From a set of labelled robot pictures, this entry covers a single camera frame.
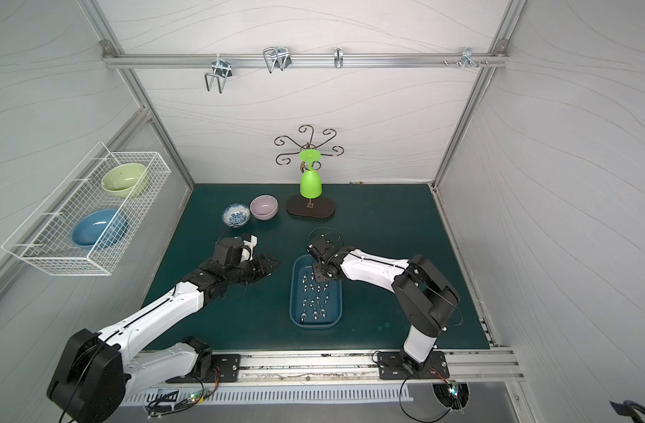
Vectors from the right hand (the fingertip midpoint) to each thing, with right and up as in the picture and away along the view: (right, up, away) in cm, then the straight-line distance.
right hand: (323, 268), depth 90 cm
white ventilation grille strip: (-41, -31, -19) cm, 55 cm away
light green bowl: (-58, +29, -16) cm, 67 cm away
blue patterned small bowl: (-37, +18, +17) cm, 45 cm away
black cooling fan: (+37, -31, -19) cm, 52 cm away
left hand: (-14, +3, -9) cm, 17 cm away
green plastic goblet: (-5, +30, +2) cm, 30 cm away
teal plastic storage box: (-3, -11, -6) cm, 13 cm away
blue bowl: (-56, +16, -25) cm, 63 cm away
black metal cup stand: (-1, +22, +21) cm, 30 cm away
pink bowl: (-26, +21, +18) cm, 38 cm away
